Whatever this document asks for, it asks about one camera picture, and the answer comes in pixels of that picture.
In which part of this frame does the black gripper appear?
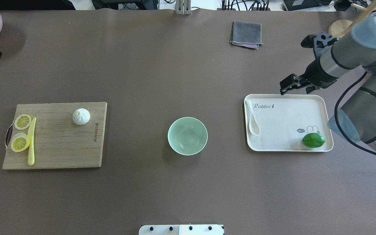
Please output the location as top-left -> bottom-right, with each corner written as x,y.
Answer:
280,59 -> 338,95

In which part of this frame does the white ceramic spoon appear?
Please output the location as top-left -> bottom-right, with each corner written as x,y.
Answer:
245,100 -> 260,136

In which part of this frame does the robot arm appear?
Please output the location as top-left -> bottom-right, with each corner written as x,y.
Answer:
280,12 -> 376,156

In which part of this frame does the mint green bowl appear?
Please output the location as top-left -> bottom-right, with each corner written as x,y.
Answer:
167,117 -> 208,156

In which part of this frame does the cream rabbit tray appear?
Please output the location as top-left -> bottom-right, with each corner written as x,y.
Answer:
243,94 -> 333,152

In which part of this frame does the green lime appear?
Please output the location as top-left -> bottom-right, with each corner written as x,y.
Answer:
302,133 -> 325,148

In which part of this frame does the wooden mug tree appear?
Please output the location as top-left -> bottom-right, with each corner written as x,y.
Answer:
328,0 -> 376,38

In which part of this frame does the grey folded cloth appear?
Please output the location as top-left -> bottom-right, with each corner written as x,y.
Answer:
229,21 -> 263,50

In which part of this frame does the wooden cutting board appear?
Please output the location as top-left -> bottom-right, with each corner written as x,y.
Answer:
2,102 -> 107,170

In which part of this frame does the yellow plastic knife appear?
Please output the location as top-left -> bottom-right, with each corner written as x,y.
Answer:
27,117 -> 37,166

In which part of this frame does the upper lemon slice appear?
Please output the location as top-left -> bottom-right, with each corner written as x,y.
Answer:
13,114 -> 32,130

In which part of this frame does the lemon slice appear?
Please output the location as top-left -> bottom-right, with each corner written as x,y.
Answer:
10,133 -> 31,153
13,114 -> 32,130

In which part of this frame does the lower lemon slice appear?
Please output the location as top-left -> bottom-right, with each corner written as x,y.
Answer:
10,133 -> 31,153

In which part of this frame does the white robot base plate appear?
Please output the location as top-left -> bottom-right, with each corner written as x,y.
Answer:
138,224 -> 225,235

